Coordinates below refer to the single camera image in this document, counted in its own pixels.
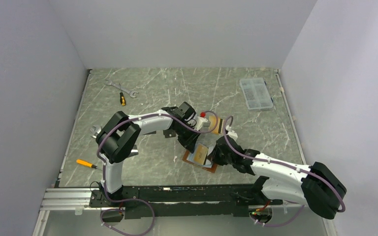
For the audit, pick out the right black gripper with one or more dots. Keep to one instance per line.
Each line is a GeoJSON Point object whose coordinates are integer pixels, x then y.
{"type": "Point", "coordinates": [219, 161]}

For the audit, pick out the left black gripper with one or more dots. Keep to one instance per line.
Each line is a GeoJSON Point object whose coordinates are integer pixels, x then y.
{"type": "Point", "coordinates": [189, 143]}

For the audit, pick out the brown leather card holder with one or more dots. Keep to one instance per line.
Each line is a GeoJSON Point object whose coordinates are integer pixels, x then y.
{"type": "Point", "coordinates": [208, 166]}

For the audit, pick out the orange credit card stack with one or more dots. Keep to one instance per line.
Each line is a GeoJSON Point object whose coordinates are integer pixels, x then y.
{"type": "Point", "coordinates": [217, 124]}

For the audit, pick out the black card with chip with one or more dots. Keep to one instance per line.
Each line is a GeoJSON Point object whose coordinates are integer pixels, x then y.
{"type": "Point", "coordinates": [169, 133]}

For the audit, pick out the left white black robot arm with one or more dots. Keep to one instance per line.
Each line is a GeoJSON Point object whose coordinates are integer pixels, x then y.
{"type": "Point", "coordinates": [117, 139]}

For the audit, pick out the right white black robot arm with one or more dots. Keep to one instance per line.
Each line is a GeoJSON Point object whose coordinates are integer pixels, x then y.
{"type": "Point", "coordinates": [314, 186]}

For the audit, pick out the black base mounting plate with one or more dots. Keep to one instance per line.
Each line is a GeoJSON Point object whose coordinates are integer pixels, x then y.
{"type": "Point", "coordinates": [183, 200]}

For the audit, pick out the clear plastic organizer box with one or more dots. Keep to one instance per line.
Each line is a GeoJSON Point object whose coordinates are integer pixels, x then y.
{"type": "Point", "coordinates": [256, 93]}

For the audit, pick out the silver open-end wrench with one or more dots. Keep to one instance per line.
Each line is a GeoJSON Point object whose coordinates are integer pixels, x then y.
{"type": "Point", "coordinates": [131, 93]}

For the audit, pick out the yellow black screwdriver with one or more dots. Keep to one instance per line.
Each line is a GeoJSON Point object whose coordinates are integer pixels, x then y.
{"type": "Point", "coordinates": [122, 99]}

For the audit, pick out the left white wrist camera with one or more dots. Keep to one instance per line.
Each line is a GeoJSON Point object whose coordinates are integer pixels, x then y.
{"type": "Point", "coordinates": [202, 122]}

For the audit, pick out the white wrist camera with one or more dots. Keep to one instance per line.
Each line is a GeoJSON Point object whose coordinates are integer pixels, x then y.
{"type": "Point", "coordinates": [202, 122]}
{"type": "Point", "coordinates": [232, 134]}

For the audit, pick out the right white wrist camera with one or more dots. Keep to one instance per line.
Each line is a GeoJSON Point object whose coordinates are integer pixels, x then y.
{"type": "Point", "coordinates": [232, 134]}

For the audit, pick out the red handled adjustable wrench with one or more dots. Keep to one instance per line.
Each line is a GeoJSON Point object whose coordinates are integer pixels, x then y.
{"type": "Point", "coordinates": [95, 130]}

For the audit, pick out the orange handled screwdriver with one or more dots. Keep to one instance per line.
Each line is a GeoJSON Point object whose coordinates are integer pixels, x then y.
{"type": "Point", "coordinates": [87, 164]}

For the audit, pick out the aluminium rail frame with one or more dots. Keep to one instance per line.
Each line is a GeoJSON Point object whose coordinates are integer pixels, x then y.
{"type": "Point", "coordinates": [66, 212]}

